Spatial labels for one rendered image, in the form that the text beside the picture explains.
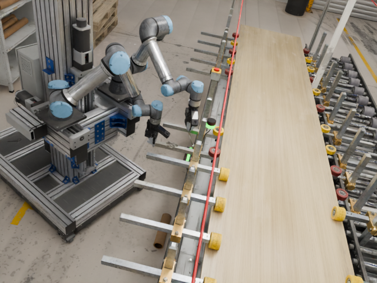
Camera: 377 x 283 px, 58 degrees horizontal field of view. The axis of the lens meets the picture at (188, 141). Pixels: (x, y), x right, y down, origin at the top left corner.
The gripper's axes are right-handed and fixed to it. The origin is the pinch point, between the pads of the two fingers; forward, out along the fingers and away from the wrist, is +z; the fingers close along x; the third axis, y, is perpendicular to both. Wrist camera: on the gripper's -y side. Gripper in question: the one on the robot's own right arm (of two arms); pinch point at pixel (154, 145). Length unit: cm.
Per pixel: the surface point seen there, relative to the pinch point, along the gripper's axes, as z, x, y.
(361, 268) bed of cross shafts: -1, 60, -133
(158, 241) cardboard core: 74, 24, -18
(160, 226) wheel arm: -14, 76, -21
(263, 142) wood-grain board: -9, -23, -75
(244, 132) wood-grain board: -9, -30, -61
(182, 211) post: -25, 73, -30
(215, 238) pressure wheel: -16, 76, -49
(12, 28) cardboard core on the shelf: 27, -171, 212
